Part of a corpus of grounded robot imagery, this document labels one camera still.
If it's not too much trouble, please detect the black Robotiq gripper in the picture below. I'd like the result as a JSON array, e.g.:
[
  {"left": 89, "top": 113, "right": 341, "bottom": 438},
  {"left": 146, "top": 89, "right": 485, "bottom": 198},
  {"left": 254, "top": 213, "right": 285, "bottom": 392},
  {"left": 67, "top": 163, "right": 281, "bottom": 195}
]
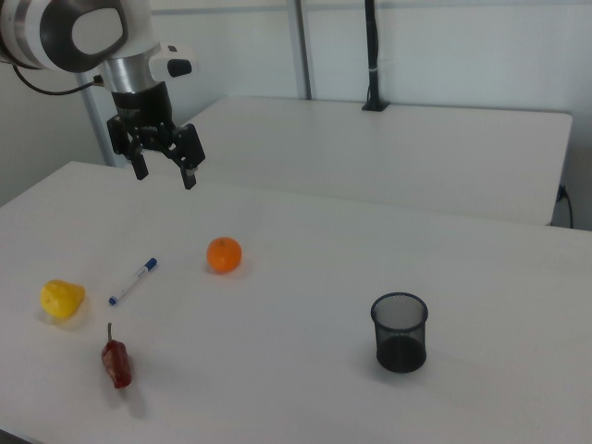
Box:
[{"left": 106, "top": 81, "right": 207, "bottom": 191}]

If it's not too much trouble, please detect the white marker with blue cap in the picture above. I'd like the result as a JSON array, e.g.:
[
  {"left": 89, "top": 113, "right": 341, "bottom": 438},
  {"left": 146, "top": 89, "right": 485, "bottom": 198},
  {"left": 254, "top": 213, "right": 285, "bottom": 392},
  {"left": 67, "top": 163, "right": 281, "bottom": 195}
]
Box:
[{"left": 107, "top": 256, "right": 159, "bottom": 307}]

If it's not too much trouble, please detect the orange tangerine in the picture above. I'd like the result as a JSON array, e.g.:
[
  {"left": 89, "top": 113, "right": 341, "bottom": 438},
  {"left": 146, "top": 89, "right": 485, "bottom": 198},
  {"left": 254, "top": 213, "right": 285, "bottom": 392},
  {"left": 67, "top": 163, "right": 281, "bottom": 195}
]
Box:
[{"left": 205, "top": 236, "right": 243, "bottom": 275}]

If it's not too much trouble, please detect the yellow pear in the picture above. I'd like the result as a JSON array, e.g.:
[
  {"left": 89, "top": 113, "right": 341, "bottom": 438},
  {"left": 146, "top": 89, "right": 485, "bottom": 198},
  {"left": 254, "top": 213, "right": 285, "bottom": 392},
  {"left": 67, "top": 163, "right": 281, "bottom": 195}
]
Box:
[{"left": 39, "top": 278, "right": 87, "bottom": 320}]

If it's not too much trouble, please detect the red chili pepper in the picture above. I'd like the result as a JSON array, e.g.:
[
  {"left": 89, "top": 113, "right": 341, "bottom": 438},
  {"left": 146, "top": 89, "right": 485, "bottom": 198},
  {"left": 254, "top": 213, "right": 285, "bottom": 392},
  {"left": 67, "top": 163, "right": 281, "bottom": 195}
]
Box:
[{"left": 101, "top": 322, "right": 133, "bottom": 389}]

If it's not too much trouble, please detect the black pole with base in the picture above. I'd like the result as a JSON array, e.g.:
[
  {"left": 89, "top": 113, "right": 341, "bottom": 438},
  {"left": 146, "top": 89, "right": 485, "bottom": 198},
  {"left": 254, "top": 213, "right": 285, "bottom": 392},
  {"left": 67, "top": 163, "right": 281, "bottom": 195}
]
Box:
[{"left": 361, "top": 0, "right": 389, "bottom": 113}]

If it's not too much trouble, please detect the black mesh pen cup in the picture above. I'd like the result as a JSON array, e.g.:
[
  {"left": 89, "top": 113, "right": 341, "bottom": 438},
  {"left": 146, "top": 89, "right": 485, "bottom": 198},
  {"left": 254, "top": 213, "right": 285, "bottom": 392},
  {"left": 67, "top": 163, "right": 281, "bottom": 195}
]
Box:
[{"left": 369, "top": 290, "right": 429, "bottom": 374}]

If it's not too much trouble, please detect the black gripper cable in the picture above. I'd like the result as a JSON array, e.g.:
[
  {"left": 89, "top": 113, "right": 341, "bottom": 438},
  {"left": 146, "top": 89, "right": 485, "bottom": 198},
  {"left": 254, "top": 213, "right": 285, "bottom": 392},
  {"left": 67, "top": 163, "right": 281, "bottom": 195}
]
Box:
[{"left": 11, "top": 64, "right": 105, "bottom": 96}]

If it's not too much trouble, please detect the grey metal frame post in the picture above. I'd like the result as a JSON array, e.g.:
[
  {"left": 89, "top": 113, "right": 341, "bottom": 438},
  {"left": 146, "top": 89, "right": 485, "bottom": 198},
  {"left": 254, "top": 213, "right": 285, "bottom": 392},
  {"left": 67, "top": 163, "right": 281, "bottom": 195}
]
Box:
[{"left": 290, "top": 0, "right": 320, "bottom": 100}]

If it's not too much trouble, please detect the black cable at table edge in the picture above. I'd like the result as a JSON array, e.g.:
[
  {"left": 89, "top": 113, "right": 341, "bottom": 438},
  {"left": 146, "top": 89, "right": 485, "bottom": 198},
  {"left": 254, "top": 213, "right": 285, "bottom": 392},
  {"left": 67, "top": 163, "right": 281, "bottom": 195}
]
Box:
[{"left": 556, "top": 184, "right": 575, "bottom": 229}]

